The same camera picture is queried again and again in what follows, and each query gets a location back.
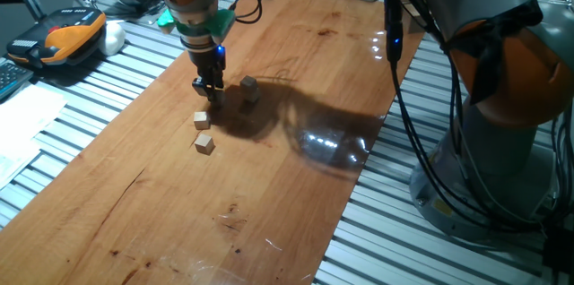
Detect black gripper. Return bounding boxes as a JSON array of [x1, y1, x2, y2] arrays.
[[186, 45, 227, 103]]

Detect white rounded object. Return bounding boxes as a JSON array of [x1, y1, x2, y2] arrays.
[[98, 21, 127, 56]]

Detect glossy wooden board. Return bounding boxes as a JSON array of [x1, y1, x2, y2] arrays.
[[0, 0, 425, 285]]

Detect orange black teach pendant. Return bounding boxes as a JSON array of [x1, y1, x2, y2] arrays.
[[6, 6, 108, 69]]

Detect white paper sheets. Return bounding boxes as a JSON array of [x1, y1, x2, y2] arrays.
[[0, 83, 68, 190]]

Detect dark computer keyboard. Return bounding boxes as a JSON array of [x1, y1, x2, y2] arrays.
[[0, 56, 35, 101]]

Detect large wooden cube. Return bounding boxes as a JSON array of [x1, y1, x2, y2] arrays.
[[401, 4, 425, 34]]

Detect green camera mount bracket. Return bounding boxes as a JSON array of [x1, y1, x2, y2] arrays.
[[156, 6, 237, 39]]

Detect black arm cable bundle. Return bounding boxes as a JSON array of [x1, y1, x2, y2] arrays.
[[383, 0, 574, 232]]

